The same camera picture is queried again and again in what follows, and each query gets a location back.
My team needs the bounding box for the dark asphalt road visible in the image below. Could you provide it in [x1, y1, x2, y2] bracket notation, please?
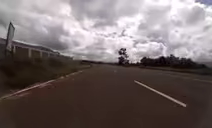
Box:
[0, 63, 212, 128]

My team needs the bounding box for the sign on pole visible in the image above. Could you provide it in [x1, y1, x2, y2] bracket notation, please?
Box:
[4, 21, 16, 58]

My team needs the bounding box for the grass strip beyond road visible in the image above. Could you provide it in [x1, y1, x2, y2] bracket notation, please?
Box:
[137, 65, 212, 77]

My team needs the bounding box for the row of dark trees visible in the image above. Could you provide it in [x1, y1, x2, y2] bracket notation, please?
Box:
[139, 54, 208, 70]

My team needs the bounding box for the low pale building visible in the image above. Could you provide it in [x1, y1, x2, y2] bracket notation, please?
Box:
[0, 35, 74, 61]

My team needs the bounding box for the pale concrete kerb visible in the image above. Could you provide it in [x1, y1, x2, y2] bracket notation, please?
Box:
[0, 65, 92, 103]

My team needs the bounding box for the lone dark tree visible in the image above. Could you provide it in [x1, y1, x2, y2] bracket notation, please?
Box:
[117, 47, 130, 66]

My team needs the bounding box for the grass verge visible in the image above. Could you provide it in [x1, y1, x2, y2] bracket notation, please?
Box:
[0, 57, 92, 100]

